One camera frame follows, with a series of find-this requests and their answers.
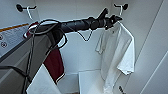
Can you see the pale grey hanger with T-shirt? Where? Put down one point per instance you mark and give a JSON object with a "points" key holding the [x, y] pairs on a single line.
{"points": [[120, 12]]}

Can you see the white wardrobe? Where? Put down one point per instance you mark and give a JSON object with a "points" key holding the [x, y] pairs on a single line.
{"points": [[80, 56]]}

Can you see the black wardrobe hook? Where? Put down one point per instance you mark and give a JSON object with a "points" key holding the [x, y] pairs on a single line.
{"points": [[19, 7], [124, 6]]}

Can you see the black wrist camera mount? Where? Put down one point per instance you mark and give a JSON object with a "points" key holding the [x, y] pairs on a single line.
{"points": [[103, 13]]}

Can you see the white hanger with jacket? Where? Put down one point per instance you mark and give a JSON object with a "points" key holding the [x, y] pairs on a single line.
{"points": [[29, 13]]}

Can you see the maroon and white jacket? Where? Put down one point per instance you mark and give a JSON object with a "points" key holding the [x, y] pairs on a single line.
{"points": [[55, 63]]}

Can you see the white T-shirt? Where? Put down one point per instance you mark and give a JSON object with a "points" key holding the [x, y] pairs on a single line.
{"points": [[116, 53]]}

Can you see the white wardrobe door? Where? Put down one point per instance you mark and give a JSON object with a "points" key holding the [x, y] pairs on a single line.
{"points": [[156, 76]]}

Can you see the white label with orange band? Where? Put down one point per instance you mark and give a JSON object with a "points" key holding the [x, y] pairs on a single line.
{"points": [[10, 35]]}

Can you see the small dark door latch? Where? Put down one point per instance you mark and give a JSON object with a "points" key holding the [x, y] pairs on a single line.
{"points": [[120, 89]]}

